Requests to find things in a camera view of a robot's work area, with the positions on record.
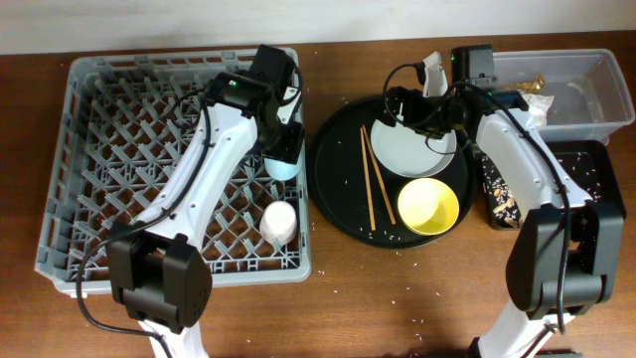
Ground grey plate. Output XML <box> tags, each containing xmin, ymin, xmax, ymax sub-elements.
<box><xmin>371</xmin><ymin>120</ymin><xmax>457</xmax><ymax>178</ymax></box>

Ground light blue plastic cup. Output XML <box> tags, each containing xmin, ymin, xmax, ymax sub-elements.
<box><xmin>263</xmin><ymin>145</ymin><xmax>305</xmax><ymax>182</ymax></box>

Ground wooden chopstick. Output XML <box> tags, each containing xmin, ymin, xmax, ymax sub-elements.
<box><xmin>361</xmin><ymin>125</ymin><xmax>397</xmax><ymax>225</ymax></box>
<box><xmin>360</xmin><ymin>126</ymin><xmax>376</xmax><ymax>231</ymax></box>

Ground yellow bowl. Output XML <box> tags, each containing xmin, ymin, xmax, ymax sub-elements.
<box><xmin>397</xmin><ymin>178</ymin><xmax>460</xmax><ymax>236</ymax></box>

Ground white tissue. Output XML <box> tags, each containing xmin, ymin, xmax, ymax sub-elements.
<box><xmin>522</xmin><ymin>92</ymin><xmax>555</xmax><ymax>127</ymax></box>

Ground gold foil wrapper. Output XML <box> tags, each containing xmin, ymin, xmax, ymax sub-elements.
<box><xmin>512</xmin><ymin>75</ymin><xmax>546</xmax><ymax>94</ymax></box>

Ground pink plastic cup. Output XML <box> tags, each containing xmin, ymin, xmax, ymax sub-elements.
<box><xmin>259</xmin><ymin>201</ymin><xmax>297</xmax><ymax>246</ymax></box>

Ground food scraps with rice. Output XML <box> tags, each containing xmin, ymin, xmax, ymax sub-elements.
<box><xmin>481</xmin><ymin>154</ymin><xmax>522</xmax><ymax>230</ymax></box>

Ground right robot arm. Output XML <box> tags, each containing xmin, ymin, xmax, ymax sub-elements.
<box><xmin>382</xmin><ymin>45</ymin><xmax>625</xmax><ymax>357</ymax></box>

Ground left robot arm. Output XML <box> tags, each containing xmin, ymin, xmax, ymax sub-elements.
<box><xmin>105</xmin><ymin>45</ymin><xmax>304</xmax><ymax>357</ymax></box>

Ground grey dishwasher rack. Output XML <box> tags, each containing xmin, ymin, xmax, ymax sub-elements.
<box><xmin>35</xmin><ymin>50</ymin><xmax>311</xmax><ymax>296</ymax></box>

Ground round black tray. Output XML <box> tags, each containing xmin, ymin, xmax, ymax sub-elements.
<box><xmin>307</xmin><ymin>95</ymin><xmax>478</xmax><ymax>250</ymax></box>

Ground clear plastic bin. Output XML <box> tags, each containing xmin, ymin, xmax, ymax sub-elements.
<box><xmin>494</xmin><ymin>49</ymin><xmax>635</xmax><ymax>143</ymax></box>

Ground black rectangular bin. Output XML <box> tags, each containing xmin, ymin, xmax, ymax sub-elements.
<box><xmin>478</xmin><ymin>140</ymin><xmax>627</xmax><ymax>218</ymax></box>

